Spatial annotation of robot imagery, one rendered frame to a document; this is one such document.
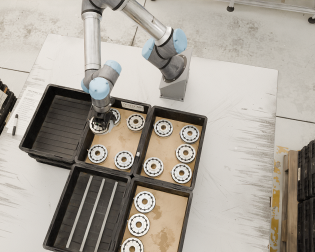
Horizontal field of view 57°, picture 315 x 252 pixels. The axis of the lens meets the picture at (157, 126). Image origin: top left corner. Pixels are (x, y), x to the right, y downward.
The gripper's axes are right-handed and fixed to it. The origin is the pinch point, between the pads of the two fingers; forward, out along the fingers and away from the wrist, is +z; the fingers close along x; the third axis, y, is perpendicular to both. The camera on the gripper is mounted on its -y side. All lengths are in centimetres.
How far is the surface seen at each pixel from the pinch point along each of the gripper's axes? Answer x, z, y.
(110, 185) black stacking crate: 8.3, 19.4, 23.2
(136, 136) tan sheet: 14.1, 15.7, -5.7
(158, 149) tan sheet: 27.4, 15.1, -1.0
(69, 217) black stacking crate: -6.5, 22.6, 42.5
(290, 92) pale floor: 129, 78, -116
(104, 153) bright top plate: 0.6, 15.4, 8.5
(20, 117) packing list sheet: -60, 34, -9
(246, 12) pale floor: 80, 73, -204
